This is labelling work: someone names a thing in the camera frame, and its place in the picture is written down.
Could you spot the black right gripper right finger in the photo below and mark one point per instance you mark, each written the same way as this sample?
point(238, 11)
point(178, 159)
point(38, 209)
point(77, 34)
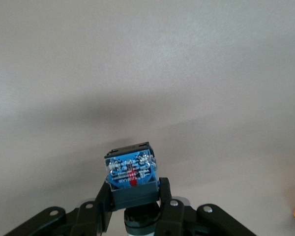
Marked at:
point(186, 221)

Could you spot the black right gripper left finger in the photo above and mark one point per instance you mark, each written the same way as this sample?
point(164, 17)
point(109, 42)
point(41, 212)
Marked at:
point(88, 218)

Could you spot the green push button switch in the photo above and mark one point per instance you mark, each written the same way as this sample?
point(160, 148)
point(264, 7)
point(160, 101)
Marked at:
point(131, 169)

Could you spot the brown table cover sheet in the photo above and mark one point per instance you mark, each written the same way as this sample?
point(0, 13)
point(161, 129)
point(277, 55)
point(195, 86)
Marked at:
point(147, 73)

